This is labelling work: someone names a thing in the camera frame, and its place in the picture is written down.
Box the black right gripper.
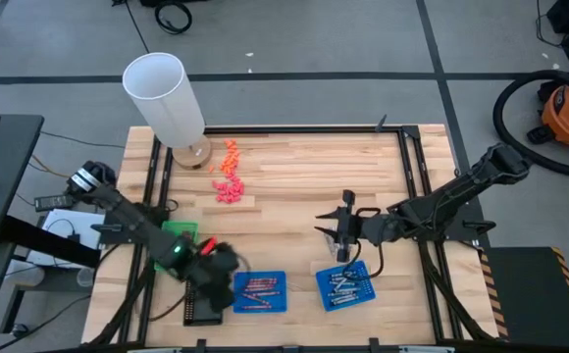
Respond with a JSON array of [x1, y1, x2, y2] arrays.
[[314, 189, 372, 264]]

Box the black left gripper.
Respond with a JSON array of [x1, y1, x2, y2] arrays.
[[185, 242, 241, 313]]

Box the black slotted plastic basket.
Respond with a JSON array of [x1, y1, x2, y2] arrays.
[[182, 288, 225, 327]]

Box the green plastic basket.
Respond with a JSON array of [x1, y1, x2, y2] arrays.
[[154, 220, 201, 274]]

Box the blue slotted plastic basket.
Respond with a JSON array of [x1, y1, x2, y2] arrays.
[[233, 270, 288, 315], [315, 260, 378, 313]]

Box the pink earplug pile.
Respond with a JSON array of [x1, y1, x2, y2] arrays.
[[210, 174, 246, 206]]

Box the orange earplug pile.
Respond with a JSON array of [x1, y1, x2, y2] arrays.
[[218, 138, 242, 177]]

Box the round wooden lamp base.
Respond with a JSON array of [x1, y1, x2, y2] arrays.
[[171, 134, 214, 172]]

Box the white box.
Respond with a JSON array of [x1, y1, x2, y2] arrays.
[[26, 208, 107, 271]]

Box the black power adapter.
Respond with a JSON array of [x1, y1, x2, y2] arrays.
[[33, 194, 75, 213]]

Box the white cylindrical lamp shade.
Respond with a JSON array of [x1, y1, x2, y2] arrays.
[[121, 51, 207, 151]]

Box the black hazard-striped floor mat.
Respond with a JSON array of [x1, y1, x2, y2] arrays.
[[478, 246, 569, 350]]

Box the black desk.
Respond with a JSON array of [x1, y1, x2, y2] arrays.
[[0, 114, 102, 353]]

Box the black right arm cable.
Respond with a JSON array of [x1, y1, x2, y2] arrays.
[[345, 206, 387, 281]]

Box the black metal table frame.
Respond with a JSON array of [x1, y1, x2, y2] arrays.
[[81, 125, 504, 353]]

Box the black floor cable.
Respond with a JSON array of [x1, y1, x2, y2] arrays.
[[112, 0, 152, 54]]

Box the coiled black cable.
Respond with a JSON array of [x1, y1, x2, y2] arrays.
[[154, 0, 193, 35]]

